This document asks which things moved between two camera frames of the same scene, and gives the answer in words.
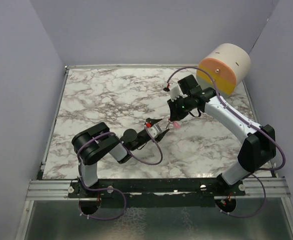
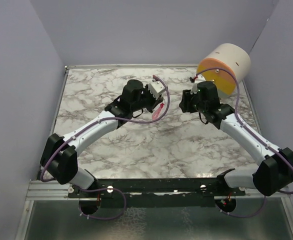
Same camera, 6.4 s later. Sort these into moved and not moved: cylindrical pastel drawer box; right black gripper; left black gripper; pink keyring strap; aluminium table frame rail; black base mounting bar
Moved: pink keyring strap; right black gripper; left black gripper
Not moved: cylindrical pastel drawer box; aluminium table frame rail; black base mounting bar
